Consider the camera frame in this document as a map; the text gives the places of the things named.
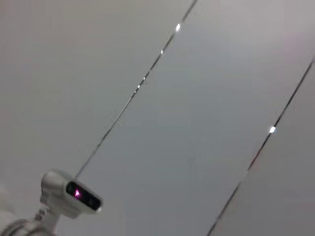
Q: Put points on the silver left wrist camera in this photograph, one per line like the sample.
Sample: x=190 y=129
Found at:
x=83 y=194

